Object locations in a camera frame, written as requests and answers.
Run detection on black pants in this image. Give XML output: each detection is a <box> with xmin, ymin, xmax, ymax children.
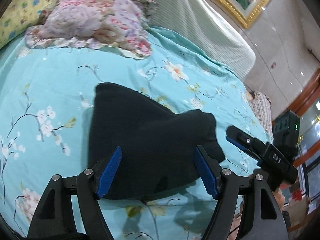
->
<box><xmin>88</xmin><ymin>83</ymin><xmax>225</xmax><ymax>200</ymax></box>

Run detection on right hand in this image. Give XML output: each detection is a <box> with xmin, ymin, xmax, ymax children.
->
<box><xmin>238</xmin><ymin>188</ymin><xmax>286</xmax><ymax>221</ymax></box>

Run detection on plaid cloth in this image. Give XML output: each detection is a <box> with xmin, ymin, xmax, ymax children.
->
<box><xmin>246</xmin><ymin>91</ymin><xmax>273</xmax><ymax>136</ymax></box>

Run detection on turquoise floral bed sheet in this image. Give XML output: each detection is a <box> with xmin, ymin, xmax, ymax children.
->
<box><xmin>1</xmin><ymin>28</ymin><xmax>273</xmax><ymax>239</ymax></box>

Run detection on striped white headboard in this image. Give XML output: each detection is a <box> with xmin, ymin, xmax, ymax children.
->
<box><xmin>151</xmin><ymin>0</ymin><xmax>256</xmax><ymax>81</ymax></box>

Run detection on pink floral pillow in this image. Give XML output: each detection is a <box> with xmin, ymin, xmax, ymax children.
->
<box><xmin>24</xmin><ymin>0</ymin><xmax>157</xmax><ymax>60</ymax></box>

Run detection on yellow patterned pillow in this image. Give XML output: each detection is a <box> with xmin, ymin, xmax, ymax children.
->
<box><xmin>1</xmin><ymin>0</ymin><xmax>57</xmax><ymax>47</ymax></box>

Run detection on black camera box right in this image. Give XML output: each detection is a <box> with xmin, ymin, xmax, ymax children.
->
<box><xmin>272</xmin><ymin>110</ymin><xmax>300</xmax><ymax>159</ymax></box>

